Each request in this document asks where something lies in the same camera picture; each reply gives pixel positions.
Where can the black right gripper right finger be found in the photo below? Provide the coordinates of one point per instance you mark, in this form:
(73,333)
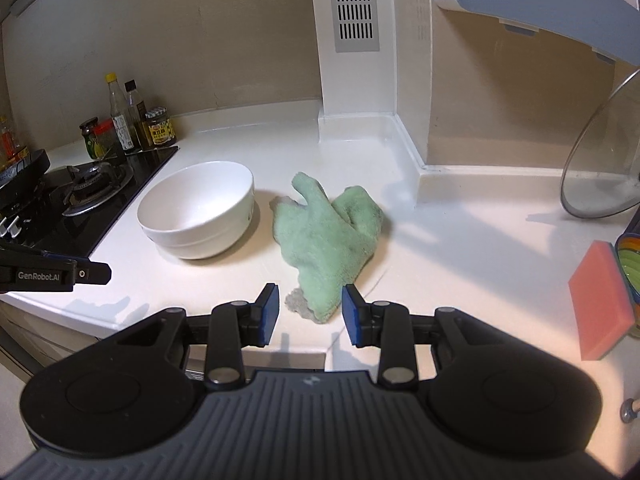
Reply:
(387,326)

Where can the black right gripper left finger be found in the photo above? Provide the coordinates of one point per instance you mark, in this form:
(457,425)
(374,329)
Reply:
(232,327)

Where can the green microfibre cloth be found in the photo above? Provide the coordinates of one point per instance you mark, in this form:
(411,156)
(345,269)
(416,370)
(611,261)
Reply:
(327,241)

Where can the white ceramic bowl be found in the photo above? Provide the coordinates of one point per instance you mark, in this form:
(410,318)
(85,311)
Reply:
(199,211)

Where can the black gas stove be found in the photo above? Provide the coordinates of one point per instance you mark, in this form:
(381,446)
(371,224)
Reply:
(69,210)

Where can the green jar red lid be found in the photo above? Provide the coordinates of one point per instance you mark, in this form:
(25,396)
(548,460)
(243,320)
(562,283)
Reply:
(106,143)

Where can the dark lid pickle jar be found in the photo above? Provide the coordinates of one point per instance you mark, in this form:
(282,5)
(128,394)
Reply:
(87,133)

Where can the yellow cap clear bottle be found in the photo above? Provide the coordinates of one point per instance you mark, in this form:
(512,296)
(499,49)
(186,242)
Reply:
(121,119)

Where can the yellow label sauce jar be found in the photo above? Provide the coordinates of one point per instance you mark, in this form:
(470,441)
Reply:
(160,127)

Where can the dark soy sauce bottle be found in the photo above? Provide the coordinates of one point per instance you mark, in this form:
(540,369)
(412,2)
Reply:
(138,110)

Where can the pink sponge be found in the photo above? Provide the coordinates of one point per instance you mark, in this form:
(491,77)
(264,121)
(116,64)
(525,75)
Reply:
(602,302)

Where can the glass pot lid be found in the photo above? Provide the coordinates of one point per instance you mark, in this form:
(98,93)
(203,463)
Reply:
(600,177)

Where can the grey ventilation grille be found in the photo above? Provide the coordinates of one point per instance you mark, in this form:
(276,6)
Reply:
(355,24)

